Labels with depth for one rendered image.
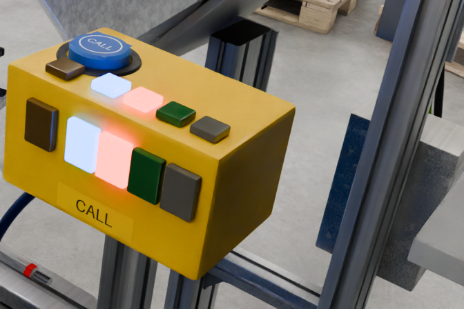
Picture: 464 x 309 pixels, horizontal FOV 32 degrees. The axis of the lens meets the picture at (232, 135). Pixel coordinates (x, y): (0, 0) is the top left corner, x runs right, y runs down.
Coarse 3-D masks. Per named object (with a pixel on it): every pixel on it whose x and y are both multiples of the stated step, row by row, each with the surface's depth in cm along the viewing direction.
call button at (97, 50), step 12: (84, 36) 54; (96, 36) 54; (108, 36) 55; (72, 48) 52; (84, 48) 52; (96, 48) 53; (108, 48) 53; (120, 48) 53; (72, 60) 53; (84, 60) 52; (96, 60) 52; (108, 60) 52; (120, 60) 52
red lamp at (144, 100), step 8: (136, 88) 50; (144, 88) 50; (128, 96) 49; (136, 96) 49; (144, 96) 49; (152, 96) 49; (160, 96) 49; (128, 104) 49; (136, 104) 48; (144, 104) 48; (152, 104) 49; (160, 104) 49
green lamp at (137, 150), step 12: (132, 156) 48; (144, 156) 47; (156, 156) 47; (132, 168) 48; (144, 168) 47; (156, 168) 47; (132, 180) 48; (144, 180) 48; (156, 180) 47; (132, 192) 49; (144, 192) 48; (156, 192) 48; (156, 204) 48
